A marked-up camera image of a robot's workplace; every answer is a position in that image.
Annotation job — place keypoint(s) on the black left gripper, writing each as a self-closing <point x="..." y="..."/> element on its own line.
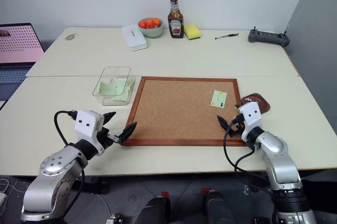
<point x="105" y="139"/>

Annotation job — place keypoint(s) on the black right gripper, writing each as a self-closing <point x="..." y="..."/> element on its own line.
<point x="237" y="126"/>

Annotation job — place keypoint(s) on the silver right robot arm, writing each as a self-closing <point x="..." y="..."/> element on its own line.
<point x="281" y="163"/>

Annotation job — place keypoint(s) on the brown round object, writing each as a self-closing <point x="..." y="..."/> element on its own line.
<point x="263" y="104"/>

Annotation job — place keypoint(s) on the clear plastic container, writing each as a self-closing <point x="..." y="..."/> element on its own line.
<point x="116" y="87"/>

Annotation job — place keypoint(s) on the black pen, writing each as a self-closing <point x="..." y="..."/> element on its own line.
<point x="226" y="36"/>

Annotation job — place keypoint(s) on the grey remote controller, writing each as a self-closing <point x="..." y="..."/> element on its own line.
<point x="268" y="38"/>

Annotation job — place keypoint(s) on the white rectangular case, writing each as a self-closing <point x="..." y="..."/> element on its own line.
<point x="134" y="38"/>

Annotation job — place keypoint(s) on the yellow sponge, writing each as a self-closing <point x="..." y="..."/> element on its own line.
<point x="192" y="32"/>

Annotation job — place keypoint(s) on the dark rounded shape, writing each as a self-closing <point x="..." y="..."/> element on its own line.
<point x="218" y="206"/>
<point x="155" y="210"/>

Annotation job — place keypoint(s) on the pale green bowl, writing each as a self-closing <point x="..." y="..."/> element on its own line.
<point x="151" y="32"/>

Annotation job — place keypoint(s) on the small grey disc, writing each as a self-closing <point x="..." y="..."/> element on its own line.
<point x="70" y="37"/>

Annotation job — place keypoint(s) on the ketchup bottle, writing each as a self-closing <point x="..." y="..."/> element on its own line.
<point x="176" y="23"/>

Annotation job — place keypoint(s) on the orange fruits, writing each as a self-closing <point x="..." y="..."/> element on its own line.
<point x="148" y="23"/>

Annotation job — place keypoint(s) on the laptop with pink screen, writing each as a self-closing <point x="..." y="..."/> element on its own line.
<point x="15" y="47"/>

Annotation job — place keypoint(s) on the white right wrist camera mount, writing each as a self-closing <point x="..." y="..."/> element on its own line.
<point x="252" y="118"/>

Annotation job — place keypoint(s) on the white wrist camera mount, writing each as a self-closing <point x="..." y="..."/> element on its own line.
<point x="252" y="118"/>
<point x="85" y="125"/>

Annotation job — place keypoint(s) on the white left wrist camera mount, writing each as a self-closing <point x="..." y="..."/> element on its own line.
<point x="85" y="125"/>

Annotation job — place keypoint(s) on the cork board with wooden frame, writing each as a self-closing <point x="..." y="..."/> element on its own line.
<point x="181" y="113"/>

